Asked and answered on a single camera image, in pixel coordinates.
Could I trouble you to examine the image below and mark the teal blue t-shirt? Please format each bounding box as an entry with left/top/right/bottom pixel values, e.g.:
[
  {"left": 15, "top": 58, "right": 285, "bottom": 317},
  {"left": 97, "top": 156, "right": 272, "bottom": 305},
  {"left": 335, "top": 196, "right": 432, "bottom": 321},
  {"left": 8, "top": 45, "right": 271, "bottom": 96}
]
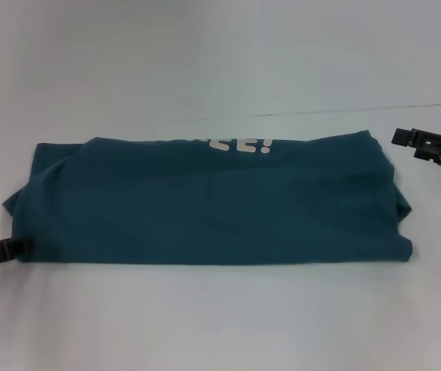
[{"left": 2, "top": 129, "right": 414, "bottom": 267}]

